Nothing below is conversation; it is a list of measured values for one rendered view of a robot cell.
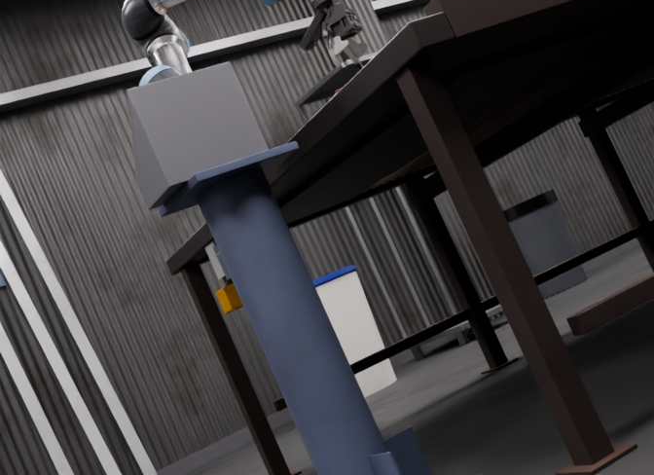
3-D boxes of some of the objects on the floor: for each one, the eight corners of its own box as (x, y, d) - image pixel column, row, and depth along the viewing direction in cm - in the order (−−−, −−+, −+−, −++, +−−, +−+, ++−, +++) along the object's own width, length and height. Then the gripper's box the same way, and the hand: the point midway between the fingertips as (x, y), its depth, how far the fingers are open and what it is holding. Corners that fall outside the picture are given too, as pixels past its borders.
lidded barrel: (373, 383, 588) (326, 279, 594) (423, 369, 540) (372, 255, 546) (297, 422, 559) (248, 311, 564) (343, 410, 511) (289, 289, 517)
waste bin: (560, 286, 695) (522, 204, 700) (609, 269, 652) (567, 182, 657) (510, 311, 669) (471, 226, 674) (558, 295, 626) (515, 204, 632)
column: (351, 562, 198) (180, 171, 205) (276, 560, 230) (130, 223, 237) (486, 478, 217) (325, 125, 225) (399, 488, 250) (262, 178, 257)
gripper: (323, -14, 253) (355, 55, 251) (355, -7, 270) (385, 58, 269) (297, 3, 257) (328, 71, 255) (330, 9, 274) (359, 73, 273)
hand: (349, 70), depth 263 cm, fingers open, 14 cm apart
